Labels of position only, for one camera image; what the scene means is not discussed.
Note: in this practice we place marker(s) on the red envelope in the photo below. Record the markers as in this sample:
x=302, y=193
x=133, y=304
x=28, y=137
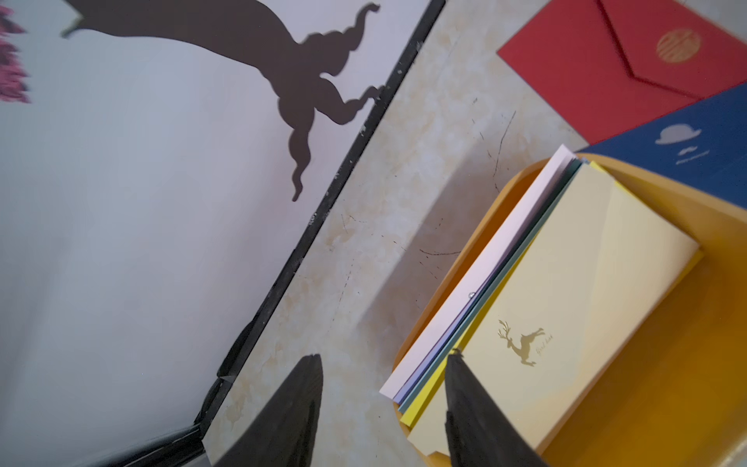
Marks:
x=610, y=66

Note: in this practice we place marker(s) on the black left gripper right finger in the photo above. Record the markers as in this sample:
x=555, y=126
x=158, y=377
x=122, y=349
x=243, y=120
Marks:
x=478, y=433

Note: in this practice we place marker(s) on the navy blue envelope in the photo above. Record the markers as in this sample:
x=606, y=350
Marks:
x=702, y=145

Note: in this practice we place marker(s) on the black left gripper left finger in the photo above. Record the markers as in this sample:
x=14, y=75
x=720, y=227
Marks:
x=284, y=432

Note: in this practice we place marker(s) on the cream envelope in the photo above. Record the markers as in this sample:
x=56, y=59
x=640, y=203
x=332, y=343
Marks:
x=599, y=265

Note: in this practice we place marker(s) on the pink envelope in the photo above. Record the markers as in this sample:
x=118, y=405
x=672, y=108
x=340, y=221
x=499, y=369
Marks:
x=492, y=257

